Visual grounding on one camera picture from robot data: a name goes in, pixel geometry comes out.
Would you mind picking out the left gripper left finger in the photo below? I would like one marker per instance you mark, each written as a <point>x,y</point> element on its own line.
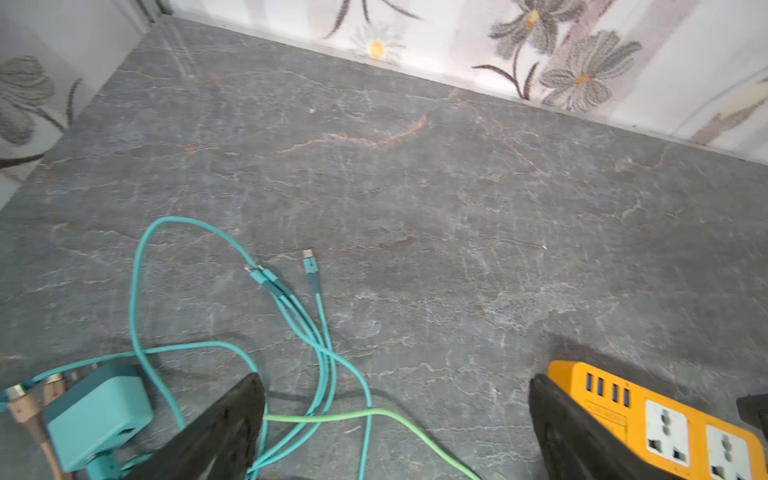
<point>220,444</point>

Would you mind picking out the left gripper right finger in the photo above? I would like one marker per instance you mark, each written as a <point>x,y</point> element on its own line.
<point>575,445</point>

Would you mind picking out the orange power strip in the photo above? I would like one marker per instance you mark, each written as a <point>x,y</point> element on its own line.
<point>667,434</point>

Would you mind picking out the teal USB charger plug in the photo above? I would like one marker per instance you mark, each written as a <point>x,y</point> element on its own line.
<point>92,420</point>

